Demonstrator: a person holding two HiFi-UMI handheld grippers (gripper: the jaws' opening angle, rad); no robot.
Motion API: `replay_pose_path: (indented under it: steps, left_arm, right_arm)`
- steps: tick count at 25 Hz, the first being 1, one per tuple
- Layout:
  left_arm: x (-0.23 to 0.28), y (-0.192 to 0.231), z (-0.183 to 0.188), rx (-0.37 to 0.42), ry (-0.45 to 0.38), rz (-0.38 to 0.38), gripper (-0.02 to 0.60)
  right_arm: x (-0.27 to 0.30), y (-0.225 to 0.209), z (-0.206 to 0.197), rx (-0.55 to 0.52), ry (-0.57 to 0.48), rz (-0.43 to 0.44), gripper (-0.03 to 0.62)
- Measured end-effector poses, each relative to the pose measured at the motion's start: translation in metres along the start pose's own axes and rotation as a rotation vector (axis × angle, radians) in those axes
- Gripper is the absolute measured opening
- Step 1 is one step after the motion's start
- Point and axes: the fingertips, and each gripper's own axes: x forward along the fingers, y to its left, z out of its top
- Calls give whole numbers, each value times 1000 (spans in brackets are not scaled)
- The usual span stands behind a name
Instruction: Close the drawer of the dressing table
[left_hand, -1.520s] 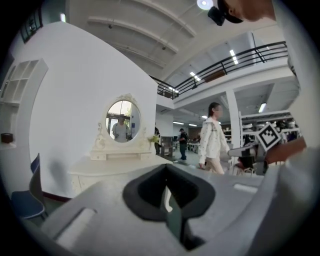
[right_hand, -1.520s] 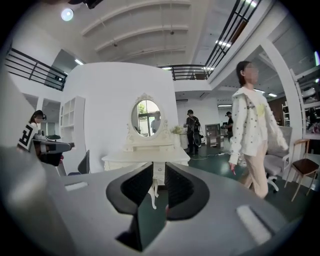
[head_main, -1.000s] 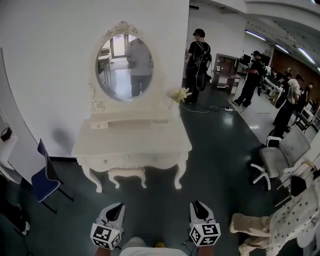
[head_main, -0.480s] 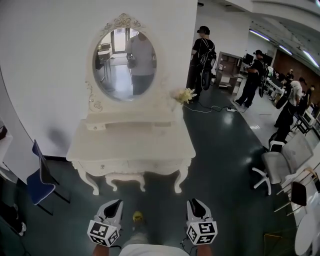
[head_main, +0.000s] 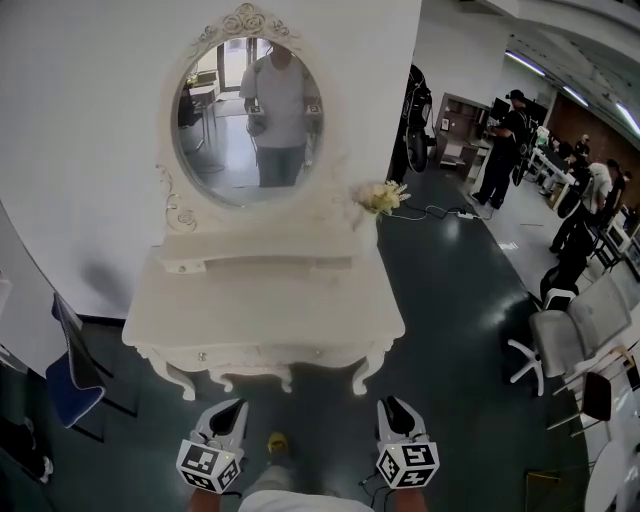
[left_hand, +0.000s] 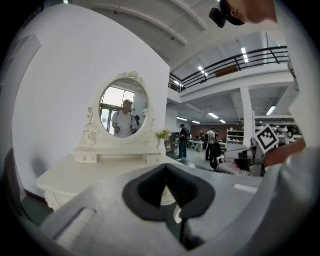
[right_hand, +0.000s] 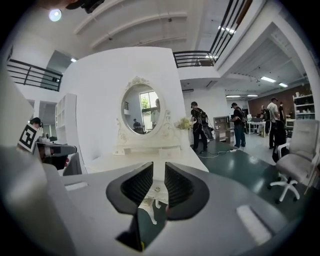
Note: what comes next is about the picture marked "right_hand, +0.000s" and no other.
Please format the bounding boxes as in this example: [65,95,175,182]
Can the white office desk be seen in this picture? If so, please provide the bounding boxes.
[246,121,266,136]

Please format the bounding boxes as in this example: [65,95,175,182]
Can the black balcony railing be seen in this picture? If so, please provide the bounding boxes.
[6,58,63,92]
[172,0,254,69]

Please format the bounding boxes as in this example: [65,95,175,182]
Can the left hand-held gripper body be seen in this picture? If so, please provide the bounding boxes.
[17,122,77,171]

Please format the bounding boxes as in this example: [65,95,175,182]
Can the oval mirror with carved frame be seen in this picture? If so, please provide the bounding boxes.
[116,76,181,148]

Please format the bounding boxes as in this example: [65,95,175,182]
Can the white vase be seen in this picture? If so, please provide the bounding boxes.
[180,128,191,146]

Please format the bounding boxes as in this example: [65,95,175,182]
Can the black office chair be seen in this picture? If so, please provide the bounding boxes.
[271,119,292,164]

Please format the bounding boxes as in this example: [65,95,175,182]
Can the row of ceiling light strips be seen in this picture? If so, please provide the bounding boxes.
[224,75,289,99]

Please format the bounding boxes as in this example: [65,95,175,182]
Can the grey office chair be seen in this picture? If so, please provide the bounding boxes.
[269,119,320,205]

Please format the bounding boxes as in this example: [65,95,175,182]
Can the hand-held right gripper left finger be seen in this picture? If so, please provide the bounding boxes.
[105,161,154,215]

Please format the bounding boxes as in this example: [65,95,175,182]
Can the white vanity dressing table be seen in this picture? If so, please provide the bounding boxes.
[84,76,210,225]

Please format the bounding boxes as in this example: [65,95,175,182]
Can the white storage shelf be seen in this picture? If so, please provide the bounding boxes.
[292,93,316,121]

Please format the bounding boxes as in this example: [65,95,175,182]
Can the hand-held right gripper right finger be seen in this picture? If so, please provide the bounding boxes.
[164,161,210,221]

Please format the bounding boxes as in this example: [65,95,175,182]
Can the white floor cable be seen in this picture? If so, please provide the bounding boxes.
[198,149,231,159]

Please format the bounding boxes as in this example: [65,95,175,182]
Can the yellow flower bouquet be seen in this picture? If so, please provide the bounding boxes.
[174,116,194,131]

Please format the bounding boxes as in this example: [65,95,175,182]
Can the brown wooden cabinet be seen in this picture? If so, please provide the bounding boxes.
[213,115,235,144]

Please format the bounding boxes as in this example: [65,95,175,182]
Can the round ceiling spotlight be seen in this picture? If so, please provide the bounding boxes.
[48,8,63,23]

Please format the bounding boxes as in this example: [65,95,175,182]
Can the white cubby shelf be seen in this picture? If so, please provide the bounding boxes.
[55,93,77,146]

